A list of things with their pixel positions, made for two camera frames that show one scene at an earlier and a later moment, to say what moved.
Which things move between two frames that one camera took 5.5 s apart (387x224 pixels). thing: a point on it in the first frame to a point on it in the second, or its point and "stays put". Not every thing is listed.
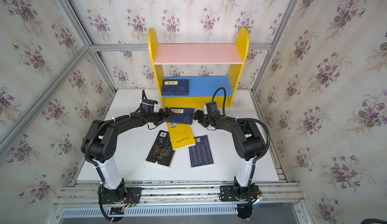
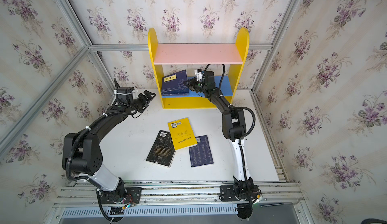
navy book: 182,116 to 173,85
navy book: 175,87 stays put
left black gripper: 160,115 to 142,101
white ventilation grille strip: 95,212 stays put
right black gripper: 202,118 to 196,85
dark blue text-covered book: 200,153 stays put
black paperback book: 162,152 stays put
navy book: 175,91 stays put
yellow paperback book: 181,135 stays put
